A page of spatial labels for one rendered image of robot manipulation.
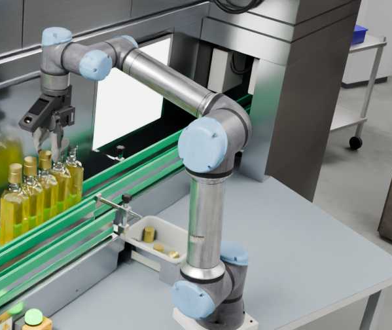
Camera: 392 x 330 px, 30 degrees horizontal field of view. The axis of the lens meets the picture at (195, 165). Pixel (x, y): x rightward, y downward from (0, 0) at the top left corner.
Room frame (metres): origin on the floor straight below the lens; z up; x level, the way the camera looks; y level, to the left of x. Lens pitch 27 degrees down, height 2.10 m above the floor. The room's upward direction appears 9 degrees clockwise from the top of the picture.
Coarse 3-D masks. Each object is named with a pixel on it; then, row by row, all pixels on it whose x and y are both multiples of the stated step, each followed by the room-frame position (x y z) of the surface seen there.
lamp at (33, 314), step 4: (28, 312) 1.49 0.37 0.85; (32, 312) 1.49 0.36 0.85; (36, 312) 1.49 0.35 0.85; (40, 312) 1.50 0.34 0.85; (28, 316) 1.48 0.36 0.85; (32, 316) 1.48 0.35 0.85; (36, 316) 1.48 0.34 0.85; (40, 316) 1.49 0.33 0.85; (28, 320) 1.47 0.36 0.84; (32, 320) 1.47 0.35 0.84; (36, 320) 1.48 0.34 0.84; (40, 320) 1.48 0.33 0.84; (28, 324) 1.47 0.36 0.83; (32, 324) 1.47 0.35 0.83; (36, 324) 1.47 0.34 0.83; (40, 324) 1.48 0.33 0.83
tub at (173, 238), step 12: (132, 228) 1.98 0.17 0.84; (144, 228) 2.04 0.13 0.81; (156, 228) 2.06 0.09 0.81; (168, 228) 2.04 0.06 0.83; (180, 228) 2.03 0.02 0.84; (132, 240) 1.91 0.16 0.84; (156, 240) 2.04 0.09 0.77; (168, 240) 2.03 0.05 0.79; (180, 240) 2.01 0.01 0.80; (156, 252) 1.87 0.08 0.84; (168, 252) 1.98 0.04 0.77; (180, 252) 1.99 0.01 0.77
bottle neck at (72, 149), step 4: (72, 144) 1.90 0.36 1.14; (68, 148) 1.88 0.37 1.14; (72, 148) 1.88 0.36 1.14; (76, 148) 1.88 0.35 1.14; (68, 152) 1.88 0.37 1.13; (72, 152) 1.88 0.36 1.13; (76, 152) 1.89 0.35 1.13; (68, 156) 1.88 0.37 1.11; (72, 156) 1.88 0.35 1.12; (76, 156) 1.89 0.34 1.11; (68, 160) 1.88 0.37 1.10; (72, 160) 1.88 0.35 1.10; (76, 160) 1.89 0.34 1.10
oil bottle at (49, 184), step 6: (36, 180) 1.77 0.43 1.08; (42, 180) 1.77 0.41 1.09; (48, 180) 1.77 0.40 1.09; (54, 180) 1.79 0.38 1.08; (42, 186) 1.76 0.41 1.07; (48, 186) 1.77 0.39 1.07; (54, 186) 1.79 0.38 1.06; (48, 192) 1.77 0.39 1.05; (54, 192) 1.79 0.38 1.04; (48, 198) 1.77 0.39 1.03; (54, 198) 1.79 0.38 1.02; (48, 204) 1.77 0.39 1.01; (54, 204) 1.79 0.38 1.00; (42, 210) 1.76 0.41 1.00; (48, 210) 1.77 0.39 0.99; (54, 210) 1.79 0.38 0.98; (42, 216) 1.76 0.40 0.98; (48, 216) 1.77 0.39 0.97; (54, 216) 1.79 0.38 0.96; (42, 222) 1.76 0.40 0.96
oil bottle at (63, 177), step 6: (66, 168) 1.85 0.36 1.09; (54, 174) 1.82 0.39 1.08; (60, 174) 1.82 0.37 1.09; (66, 174) 1.83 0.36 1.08; (60, 180) 1.81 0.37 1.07; (66, 180) 1.83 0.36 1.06; (60, 186) 1.81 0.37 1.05; (66, 186) 1.83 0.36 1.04; (60, 192) 1.81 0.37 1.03; (66, 192) 1.83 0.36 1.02; (60, 198) 1.81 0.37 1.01; (66, 198) 1.84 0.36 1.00; (60, 204) 1.81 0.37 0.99; (66, 204) 1.84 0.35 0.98; (60, 210) 1.82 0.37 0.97
